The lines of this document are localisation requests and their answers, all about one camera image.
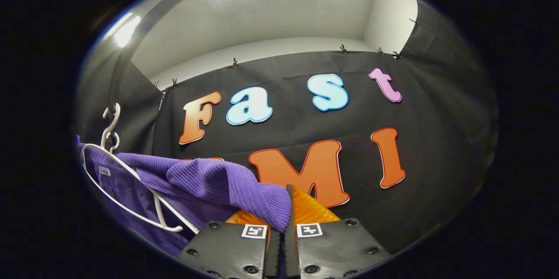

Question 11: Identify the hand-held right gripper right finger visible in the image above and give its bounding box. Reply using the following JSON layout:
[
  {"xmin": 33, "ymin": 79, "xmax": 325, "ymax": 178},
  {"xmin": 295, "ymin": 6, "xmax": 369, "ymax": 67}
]
[{"xmin": 282, "ymin": 184, "xmax": 392, "ymax": 279}]

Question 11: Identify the purple corduroy jacket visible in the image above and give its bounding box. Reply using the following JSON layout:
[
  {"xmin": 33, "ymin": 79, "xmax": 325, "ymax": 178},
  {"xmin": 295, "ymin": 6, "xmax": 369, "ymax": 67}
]
[{"xmin": 76, "ymin": 135, "xmax": 292, "ymax": 257}]

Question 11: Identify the ceiling light panel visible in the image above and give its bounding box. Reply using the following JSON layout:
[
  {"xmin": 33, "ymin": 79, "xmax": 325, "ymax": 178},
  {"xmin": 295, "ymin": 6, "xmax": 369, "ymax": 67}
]
[{"xmin": 114, "ymin": 14, "xmax": 142, "ymax": 49}]

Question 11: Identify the large white plastic clothes hanger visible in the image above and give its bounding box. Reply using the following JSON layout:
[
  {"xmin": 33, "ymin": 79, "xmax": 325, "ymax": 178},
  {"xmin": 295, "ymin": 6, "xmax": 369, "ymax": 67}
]
[{"xmin": 81, "ymin": 103, "xmax": 200, "ymax": 234}]

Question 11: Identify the black metal clothes rack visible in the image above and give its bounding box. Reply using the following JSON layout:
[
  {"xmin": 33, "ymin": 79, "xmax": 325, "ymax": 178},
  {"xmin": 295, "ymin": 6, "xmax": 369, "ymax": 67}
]
[{"xmin": 107, "ymin": 0, "xmax": 232, "ymax": 109}]

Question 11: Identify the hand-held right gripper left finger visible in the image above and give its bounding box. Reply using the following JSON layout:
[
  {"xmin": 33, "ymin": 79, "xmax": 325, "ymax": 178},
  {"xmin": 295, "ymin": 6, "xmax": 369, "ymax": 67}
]
[{"xmin": 175, "ymin": 209, "xmax": 282, "ymax": 279}]

